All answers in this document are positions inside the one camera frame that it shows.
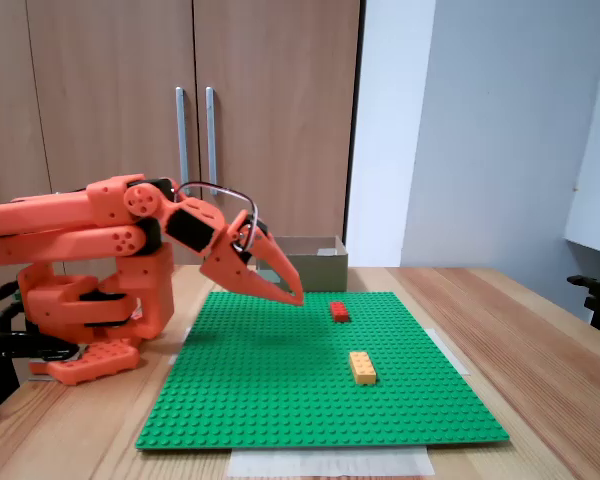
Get cardboard box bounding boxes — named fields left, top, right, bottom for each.
left=256, top=235, right=350, bottom=293

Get green lego baseplate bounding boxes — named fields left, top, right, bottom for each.
left=134, top=291, right=510, bottom=451

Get yellow lego block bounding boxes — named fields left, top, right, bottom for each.
left=348, top=351, right=379, bottom=386

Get translucent masking tape strip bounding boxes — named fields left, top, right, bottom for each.
left=431, top=327, right=470, bottom=376
left=167, top=327, right=194, bottom=366
left=228, top=446, right=436, bottom=479

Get brown wooden cabinet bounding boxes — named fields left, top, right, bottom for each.
left=0, top=0, right=366, bottom=269

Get black table clamp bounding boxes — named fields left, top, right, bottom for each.
left=0, top=332, right=81, bottom=416

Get white panel furniture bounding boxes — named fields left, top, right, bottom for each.
left=563, top=0, right=600, bottom=257

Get gripper motor cable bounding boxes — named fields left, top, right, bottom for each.
left=176, top=180, right=259, bottom=252

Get silver cabinet handle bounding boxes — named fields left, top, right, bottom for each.
left=174, top=86, right=191, bottom=190
left=204, top=86, right=220, bottom=189

